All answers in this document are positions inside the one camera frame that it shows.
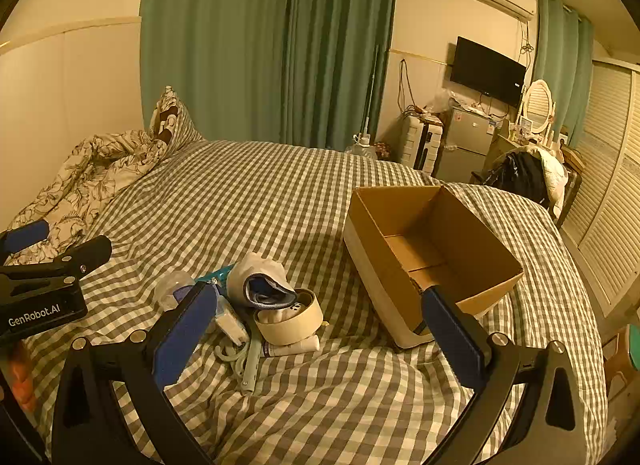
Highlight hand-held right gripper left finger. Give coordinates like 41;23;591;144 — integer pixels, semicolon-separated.
50;281;221;465

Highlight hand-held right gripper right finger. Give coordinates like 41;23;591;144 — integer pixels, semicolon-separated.
420;285;589;465

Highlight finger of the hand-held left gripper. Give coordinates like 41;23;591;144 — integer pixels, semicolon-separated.
0;219;52;267
0;235;114;291

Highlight person's left hand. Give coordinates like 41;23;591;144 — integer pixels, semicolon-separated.
7;339;40;413

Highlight small white packet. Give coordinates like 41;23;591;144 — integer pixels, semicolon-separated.
215;295;250;346

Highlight clear plastic bottle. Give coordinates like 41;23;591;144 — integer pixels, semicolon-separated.
154;270;197;317

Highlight teal plastic packet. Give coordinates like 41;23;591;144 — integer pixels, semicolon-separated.
195;267;234;287

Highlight floral quilt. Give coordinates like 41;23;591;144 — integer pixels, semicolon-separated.
5;128;169;266

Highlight open cardboard box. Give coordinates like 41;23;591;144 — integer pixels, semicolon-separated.
343;185;525;350

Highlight white and blue sock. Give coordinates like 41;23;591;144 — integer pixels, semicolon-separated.
229;252;297;311

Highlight white cream tube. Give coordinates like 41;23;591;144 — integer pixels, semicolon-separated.
260;334;321;359

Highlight beige masking tape roll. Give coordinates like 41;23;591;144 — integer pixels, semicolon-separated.
253;289;325;346

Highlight checked and floral pillow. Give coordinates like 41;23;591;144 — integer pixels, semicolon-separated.
149;86;206;149

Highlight black backpack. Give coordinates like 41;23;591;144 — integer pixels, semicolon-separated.
492;150;551;207

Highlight teal plastic object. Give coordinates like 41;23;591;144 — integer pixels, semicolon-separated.
619;324;640;372

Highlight white jacket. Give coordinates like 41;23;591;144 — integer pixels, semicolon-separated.
537;147;569;219

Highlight grey small fridge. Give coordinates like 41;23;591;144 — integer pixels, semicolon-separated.
434;106;502;184

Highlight white dressing table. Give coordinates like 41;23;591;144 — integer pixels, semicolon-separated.
486;131;533;181

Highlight white ribbed suitcase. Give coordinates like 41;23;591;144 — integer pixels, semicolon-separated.
399;115;444;176

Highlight wooden chair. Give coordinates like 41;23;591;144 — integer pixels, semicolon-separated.
554;144;585;227

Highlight large clear water bottle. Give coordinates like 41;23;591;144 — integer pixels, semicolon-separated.
349;132;377;159

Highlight white louvred wardrobe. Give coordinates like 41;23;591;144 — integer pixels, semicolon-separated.
560;59;640;318

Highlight clear plastic bag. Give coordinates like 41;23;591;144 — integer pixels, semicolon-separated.
429;90;459;114

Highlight white oval vanity mirror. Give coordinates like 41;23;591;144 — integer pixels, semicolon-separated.
520;79;557;135

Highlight white mop pole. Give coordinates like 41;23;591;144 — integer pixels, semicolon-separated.
362;45;381;139

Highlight green curtain with eyelets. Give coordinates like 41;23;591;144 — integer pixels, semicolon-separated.
532;0;596;147

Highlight white charger with cable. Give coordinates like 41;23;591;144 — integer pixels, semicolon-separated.
215;330;264;394

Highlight hanging wall cables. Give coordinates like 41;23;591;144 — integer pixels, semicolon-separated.
397;58;427;117

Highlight black wall television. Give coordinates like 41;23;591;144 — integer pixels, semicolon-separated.
449;36;528;108

